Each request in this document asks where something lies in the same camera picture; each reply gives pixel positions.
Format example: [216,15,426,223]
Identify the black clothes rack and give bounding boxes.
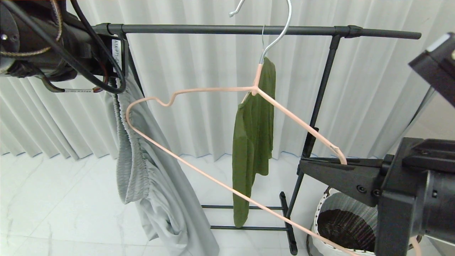
[92,23,422,256]

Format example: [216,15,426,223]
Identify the white curtain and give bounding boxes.
[0,0,455,160]

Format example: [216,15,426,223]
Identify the pink clothes hanger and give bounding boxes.
[125,0,422,256]
[242,24,267,104]

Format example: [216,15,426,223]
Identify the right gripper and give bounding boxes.
[300,155,455,256]

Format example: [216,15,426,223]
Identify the pale grey shorts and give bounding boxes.
[113,69,220,256]

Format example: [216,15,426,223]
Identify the white laundry basket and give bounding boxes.
[306,187,423,256]

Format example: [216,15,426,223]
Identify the green long-sleeved shirt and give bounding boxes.
[232,57,276,229]

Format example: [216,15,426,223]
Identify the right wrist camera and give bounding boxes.
[391,32,455,175]

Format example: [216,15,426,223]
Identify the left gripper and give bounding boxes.
[76,27,129,78]

